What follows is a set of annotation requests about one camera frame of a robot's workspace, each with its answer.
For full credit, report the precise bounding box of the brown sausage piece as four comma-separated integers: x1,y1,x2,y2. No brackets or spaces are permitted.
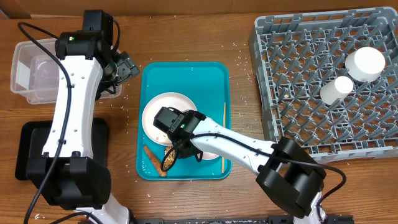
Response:
144,145,167,177

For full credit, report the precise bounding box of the light green bowl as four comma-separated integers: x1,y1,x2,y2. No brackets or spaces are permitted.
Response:
345,47,386,82

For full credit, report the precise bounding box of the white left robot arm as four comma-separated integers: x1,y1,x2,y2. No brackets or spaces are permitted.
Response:
25,26,137,223

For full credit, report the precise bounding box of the teal plastic tray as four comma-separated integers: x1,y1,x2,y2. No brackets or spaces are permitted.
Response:
136,62,232,180

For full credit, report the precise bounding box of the black plastic tray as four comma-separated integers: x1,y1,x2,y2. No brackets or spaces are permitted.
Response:
15,118,109,180

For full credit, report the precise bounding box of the clear plastic bin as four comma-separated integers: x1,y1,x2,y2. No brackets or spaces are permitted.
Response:
11,41,103,105

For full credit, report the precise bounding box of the wooden chopstick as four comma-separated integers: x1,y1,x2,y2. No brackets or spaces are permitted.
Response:
221,102,226,174

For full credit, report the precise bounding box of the white cup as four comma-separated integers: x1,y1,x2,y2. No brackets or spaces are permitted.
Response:
320,76,354,105

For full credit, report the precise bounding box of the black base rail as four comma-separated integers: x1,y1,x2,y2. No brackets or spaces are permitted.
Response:
133,215,355,224

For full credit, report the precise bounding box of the brown food scrap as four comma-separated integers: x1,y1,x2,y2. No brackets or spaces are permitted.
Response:
164,146,175,169

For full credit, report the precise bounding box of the grey dishwasher rack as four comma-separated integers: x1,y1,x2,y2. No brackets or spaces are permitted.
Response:
249,7,397,164

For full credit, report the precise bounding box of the large pink plate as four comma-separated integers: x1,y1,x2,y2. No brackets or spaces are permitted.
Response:
141,92,197,146

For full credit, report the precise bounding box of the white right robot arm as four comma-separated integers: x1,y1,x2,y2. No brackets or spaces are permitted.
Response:
156,108,326,223

